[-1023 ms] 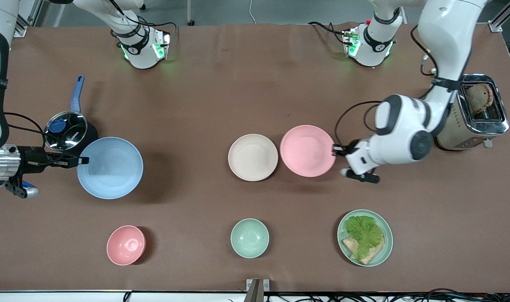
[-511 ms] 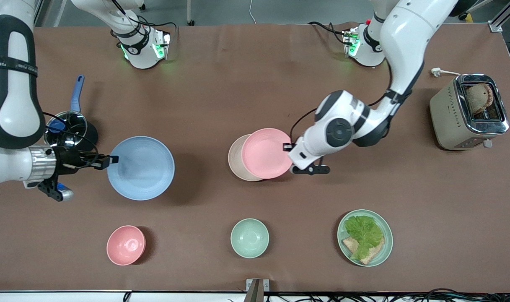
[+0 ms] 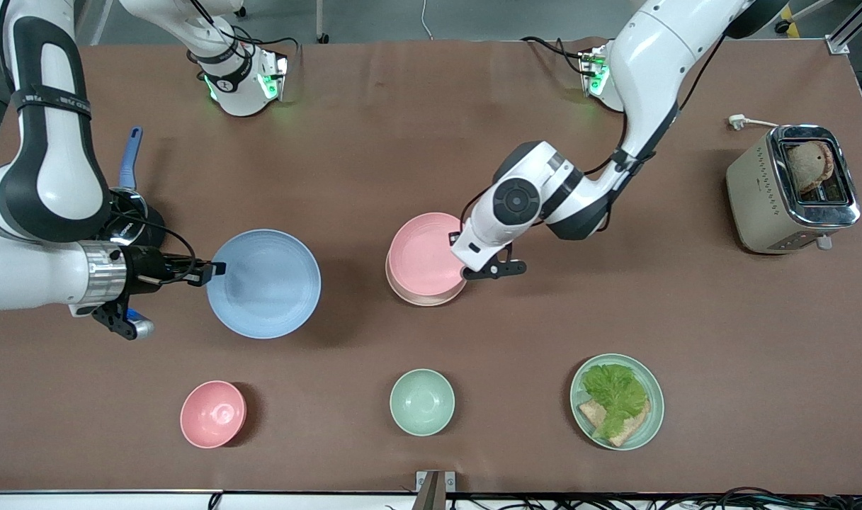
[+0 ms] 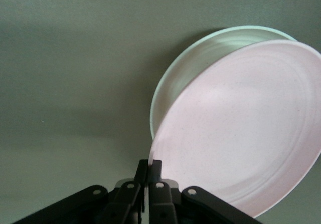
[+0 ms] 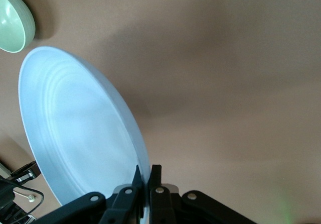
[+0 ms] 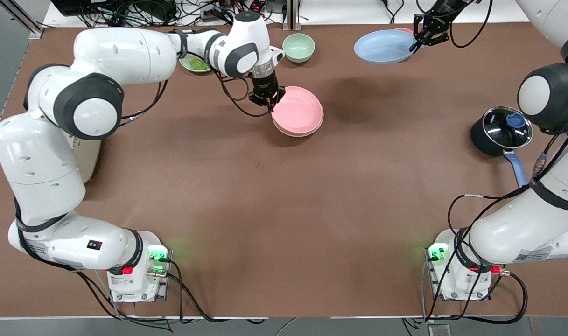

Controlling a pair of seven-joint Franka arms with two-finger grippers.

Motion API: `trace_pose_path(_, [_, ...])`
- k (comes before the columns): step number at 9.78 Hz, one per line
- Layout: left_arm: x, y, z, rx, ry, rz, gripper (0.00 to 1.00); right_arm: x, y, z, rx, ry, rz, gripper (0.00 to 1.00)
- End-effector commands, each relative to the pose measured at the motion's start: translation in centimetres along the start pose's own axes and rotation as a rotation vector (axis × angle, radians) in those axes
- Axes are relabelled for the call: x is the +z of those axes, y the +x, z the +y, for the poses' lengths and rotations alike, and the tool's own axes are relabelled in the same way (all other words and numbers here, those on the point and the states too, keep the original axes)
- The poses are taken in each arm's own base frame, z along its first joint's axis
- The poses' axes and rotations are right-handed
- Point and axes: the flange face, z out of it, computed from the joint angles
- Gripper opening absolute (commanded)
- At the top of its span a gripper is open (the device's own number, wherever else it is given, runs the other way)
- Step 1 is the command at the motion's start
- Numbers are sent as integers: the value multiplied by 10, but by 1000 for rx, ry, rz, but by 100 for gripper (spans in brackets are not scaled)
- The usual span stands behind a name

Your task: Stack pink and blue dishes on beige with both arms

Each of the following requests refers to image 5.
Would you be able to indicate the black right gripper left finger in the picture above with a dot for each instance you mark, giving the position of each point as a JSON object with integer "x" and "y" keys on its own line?
{"x": 125, "y": 201}

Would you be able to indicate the mint green bowl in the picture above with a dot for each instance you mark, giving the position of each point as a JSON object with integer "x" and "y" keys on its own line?
{"x": 12, "y": 25}

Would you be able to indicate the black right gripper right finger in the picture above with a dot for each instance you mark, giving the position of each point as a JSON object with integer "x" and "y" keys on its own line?
{"x": 160, "y": 201}

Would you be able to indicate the light blue shallow bowl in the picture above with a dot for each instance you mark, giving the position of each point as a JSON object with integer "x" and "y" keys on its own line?
{"x": 80, "y": 128}

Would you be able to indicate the small metal connector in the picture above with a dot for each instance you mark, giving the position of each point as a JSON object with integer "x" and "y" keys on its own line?
{"x": 31, "y": 198}

